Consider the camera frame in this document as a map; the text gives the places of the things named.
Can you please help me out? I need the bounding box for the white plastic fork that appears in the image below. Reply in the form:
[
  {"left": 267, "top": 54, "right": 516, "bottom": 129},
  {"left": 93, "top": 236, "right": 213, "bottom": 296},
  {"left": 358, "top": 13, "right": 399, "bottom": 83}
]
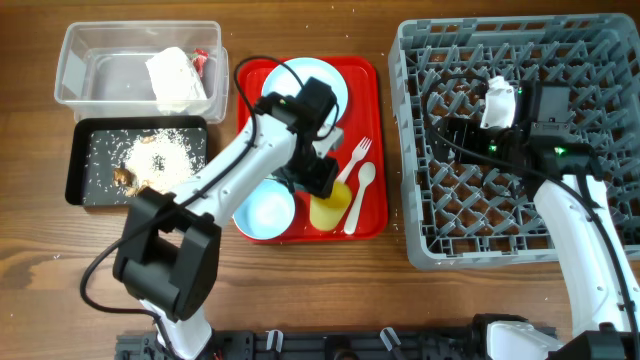
[{"left": 336, "top": 137, "right": 372, "bottom": 183}]

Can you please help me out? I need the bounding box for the red wrapper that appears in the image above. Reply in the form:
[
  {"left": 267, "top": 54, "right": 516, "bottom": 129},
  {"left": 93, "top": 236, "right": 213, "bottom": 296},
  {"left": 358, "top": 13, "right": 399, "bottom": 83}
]
[{"left": 190, "top": 48, "right": 209, "bottom": 78}]

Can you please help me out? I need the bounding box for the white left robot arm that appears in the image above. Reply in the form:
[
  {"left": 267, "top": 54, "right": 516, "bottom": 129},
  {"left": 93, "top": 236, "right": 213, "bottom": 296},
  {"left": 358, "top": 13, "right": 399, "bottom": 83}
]
[{"left": 79, "top": 77, "right": 342, "bottom": 359}]

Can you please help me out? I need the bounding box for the grey dishwasher rack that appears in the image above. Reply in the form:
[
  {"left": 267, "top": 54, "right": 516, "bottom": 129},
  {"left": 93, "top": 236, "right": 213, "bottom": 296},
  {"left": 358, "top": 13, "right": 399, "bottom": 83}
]
[{"left": 388, "top": 13, "right": 639, "bottom": 270}]

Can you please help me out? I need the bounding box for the white plastic spoon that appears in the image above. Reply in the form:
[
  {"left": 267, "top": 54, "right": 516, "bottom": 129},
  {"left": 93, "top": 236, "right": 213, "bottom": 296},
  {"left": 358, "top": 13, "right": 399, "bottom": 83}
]
[{"left": 344, "top": 162, "right": 376, "bottom": 235}]

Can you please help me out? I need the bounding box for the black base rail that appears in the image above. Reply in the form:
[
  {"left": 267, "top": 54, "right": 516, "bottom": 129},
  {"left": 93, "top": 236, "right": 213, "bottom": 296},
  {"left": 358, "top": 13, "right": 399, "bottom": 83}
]
[{"left": 114, "top": 327, "right": 559, "bottom": 360}]

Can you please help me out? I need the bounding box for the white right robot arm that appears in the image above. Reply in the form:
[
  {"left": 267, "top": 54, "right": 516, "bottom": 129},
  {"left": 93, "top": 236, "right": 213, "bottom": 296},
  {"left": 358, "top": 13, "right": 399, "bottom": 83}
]
[{"left": 422, "top": 76, "right": 639, "bottom": 359}]

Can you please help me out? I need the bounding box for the light blue plate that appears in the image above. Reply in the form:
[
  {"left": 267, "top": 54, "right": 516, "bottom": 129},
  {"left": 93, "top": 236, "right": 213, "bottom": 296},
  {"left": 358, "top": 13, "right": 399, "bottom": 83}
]
[{"left": 261, "top": 57, "right": 349, "bottom": 126}]

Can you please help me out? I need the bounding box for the white napkin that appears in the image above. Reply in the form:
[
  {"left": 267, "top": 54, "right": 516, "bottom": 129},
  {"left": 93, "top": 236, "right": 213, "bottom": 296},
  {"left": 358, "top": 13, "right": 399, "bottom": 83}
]
[{"left": 145, "top": 47, "right": 207, "bottom": 115}]

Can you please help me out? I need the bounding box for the yellow cup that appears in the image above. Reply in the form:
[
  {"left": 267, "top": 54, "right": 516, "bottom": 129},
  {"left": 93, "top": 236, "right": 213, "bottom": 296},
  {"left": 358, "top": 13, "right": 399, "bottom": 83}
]
[{"left": 309, "top": 181, "right": 352, "bottom": 232}]

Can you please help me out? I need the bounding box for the light blue bowl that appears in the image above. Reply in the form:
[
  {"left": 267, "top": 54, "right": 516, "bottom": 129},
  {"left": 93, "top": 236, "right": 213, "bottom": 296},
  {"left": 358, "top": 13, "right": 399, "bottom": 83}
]
[{"left": 233, "top": 179, "right": 296, "bottom": 241}]

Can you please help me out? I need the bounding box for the black waste tray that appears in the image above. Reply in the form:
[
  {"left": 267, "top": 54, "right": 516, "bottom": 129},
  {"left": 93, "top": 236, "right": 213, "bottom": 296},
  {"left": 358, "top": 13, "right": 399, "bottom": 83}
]
[{"left": 65, "top": 116, "right": 208, "bottom": 207}]

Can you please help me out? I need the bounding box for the food scraps and rice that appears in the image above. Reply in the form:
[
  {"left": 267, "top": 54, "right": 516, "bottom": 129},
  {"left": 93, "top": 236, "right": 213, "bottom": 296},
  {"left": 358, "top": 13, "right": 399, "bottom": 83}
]
[{"left": 81, "top": 128, "right": 207, "bottom": 206}]

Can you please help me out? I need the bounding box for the clear plastic bin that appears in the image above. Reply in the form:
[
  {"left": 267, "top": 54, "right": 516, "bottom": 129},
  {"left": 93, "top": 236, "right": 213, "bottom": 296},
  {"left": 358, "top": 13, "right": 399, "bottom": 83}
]
[{"left": 54, "top": 20, "right": 229, "bottom": 124}]

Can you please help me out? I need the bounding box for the red plastic tray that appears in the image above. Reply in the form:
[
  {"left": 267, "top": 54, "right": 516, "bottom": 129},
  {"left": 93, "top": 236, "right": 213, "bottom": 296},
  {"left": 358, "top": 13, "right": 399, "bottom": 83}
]
[{"left": 239, "top": 56, "right": 388, "bottom": 244}]

